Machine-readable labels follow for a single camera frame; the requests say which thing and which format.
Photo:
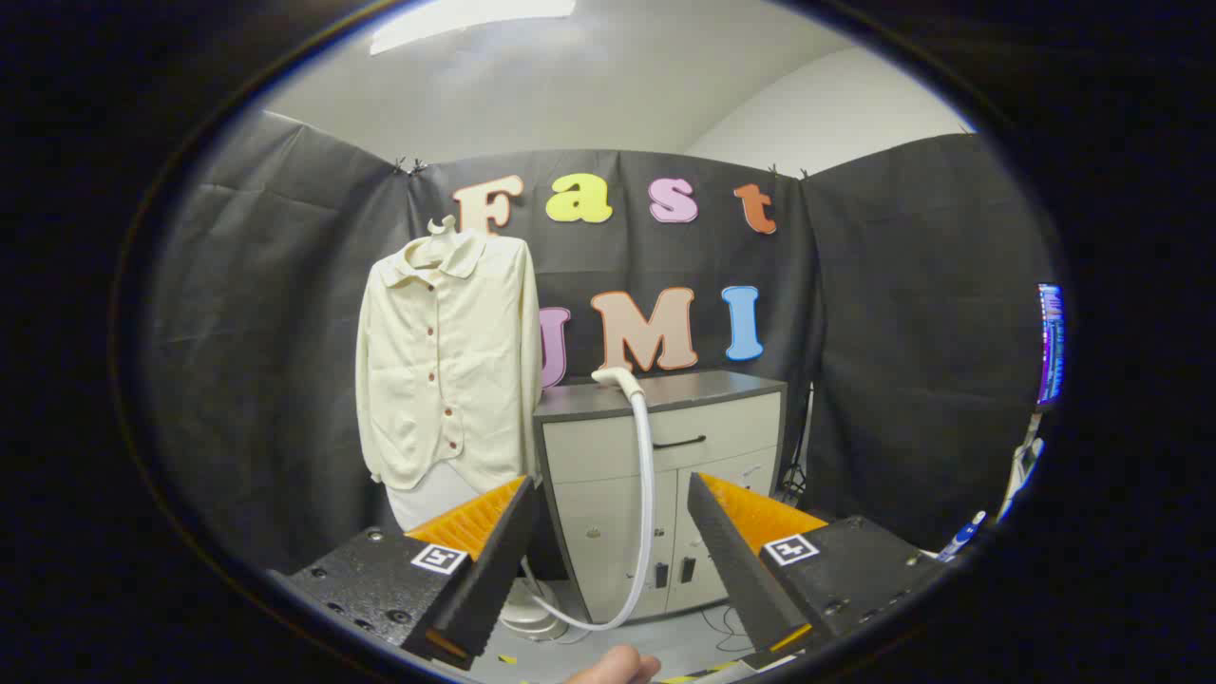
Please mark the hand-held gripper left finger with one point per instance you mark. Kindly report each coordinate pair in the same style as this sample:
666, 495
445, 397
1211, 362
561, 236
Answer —
494, 570

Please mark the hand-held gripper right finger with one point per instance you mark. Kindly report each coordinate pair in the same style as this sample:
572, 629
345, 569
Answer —
736, 560

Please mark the white garment steamer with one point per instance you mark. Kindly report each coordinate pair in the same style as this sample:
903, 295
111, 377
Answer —
646, 456

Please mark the cream button-up shirt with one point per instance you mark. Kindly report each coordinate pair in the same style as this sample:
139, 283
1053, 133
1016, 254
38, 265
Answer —
456, 380

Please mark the round white steamer base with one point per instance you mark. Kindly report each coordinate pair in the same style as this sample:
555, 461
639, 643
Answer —
527, 616

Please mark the white cloth piece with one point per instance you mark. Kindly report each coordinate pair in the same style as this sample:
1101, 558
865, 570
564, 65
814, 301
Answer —
427, 499

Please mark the beige cabinet with grey top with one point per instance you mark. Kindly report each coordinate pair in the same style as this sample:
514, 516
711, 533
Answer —
589, 451

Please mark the blue and white tool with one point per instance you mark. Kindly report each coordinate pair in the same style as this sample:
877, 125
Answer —
964, 532

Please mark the white monitor stand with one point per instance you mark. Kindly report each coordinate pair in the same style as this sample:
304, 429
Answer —
1024, 465

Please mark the white plastic hanger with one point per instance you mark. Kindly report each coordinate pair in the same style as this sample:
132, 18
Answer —
443, 228

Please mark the computer monitor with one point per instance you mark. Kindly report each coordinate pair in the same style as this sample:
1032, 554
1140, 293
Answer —
1050, 342

